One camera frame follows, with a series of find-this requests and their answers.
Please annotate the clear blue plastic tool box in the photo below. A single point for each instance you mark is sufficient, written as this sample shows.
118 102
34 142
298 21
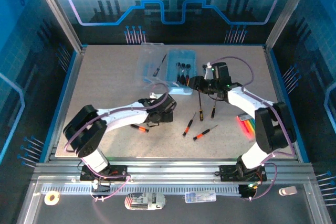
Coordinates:
179 91

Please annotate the black orange screwdriver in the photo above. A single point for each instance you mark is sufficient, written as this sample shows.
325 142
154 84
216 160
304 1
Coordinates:
187 129
200 136
141 129

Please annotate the black yellow screwdriver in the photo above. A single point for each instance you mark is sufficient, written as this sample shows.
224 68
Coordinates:
201 115
156 72
213 112

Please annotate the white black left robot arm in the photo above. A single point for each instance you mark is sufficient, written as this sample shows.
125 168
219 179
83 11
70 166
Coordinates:
123 115

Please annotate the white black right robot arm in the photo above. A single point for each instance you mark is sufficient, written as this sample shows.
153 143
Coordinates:
244 98

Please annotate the black white printed sticker tag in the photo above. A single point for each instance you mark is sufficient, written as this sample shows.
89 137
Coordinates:
144 201

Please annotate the clear blue label card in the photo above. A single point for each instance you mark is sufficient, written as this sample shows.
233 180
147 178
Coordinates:
200 197

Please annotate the black controller board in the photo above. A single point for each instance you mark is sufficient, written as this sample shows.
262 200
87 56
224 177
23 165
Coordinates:
245 191
101 188

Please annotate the small white plastic piece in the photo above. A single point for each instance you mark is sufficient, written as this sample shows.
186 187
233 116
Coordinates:
288 190

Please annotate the cream tape roll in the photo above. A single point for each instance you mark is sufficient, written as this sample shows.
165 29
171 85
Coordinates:
46 197

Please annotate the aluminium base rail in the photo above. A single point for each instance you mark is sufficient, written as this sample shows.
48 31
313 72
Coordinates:
170 171

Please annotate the aluminium side rail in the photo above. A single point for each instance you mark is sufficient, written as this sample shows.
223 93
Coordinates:
76 77
274 77

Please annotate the aluminium frame post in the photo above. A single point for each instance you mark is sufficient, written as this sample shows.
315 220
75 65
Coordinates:
288 11
60 16

